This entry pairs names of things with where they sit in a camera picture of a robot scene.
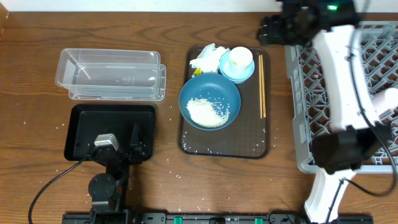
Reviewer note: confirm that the black plastic bin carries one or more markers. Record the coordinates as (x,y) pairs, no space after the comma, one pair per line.
(88,121)

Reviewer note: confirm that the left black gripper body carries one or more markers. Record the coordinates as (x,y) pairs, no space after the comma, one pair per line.
(116,154)

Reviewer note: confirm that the pile of white rice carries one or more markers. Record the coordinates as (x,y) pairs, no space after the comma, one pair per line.
(206,114)

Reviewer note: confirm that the dark blue plate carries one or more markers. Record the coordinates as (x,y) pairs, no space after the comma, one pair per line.
(216,89)

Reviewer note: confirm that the pink cup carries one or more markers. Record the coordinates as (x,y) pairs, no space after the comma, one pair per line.
(386,100)

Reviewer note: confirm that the crumpled white tissue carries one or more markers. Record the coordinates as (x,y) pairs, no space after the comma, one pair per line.
(208,60)

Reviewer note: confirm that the light blue bowl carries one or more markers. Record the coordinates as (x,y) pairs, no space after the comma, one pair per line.
(236,74)

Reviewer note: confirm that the clear plastic bin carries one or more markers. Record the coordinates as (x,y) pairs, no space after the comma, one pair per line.
(110,73)

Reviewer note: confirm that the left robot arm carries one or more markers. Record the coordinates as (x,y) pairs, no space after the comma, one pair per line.
(108,189)

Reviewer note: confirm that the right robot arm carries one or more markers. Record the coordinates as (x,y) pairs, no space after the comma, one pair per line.
(356,131)

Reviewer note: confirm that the cream white cup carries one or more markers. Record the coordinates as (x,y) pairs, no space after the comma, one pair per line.
(240,59)

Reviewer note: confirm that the yellow green wrapper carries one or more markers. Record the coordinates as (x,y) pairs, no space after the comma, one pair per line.
(198,71)

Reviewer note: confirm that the dark brown serving tray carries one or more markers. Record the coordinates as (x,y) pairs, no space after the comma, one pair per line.
(248,136)

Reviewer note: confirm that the grey dishwasher rack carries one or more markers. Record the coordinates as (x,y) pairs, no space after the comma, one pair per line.
(311,111)

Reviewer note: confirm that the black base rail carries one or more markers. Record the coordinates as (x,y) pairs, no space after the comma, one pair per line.
(161,218)

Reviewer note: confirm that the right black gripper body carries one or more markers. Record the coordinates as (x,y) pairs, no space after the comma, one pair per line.
(283,34)

